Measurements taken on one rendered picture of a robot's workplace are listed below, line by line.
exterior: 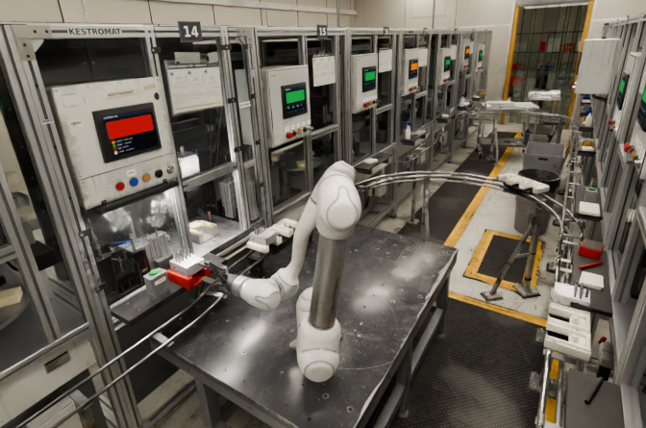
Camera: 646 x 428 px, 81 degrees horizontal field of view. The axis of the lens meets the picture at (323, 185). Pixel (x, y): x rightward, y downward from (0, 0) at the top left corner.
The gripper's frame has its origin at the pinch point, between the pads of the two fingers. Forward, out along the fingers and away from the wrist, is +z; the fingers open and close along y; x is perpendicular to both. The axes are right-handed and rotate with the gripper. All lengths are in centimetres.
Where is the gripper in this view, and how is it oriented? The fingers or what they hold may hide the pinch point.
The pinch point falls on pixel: (205, 271)
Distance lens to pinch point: 183.4
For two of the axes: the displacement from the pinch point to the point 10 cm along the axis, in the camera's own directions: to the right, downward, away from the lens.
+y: -0.4, -9.4, -3.5
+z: -8.4, -1.6, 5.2
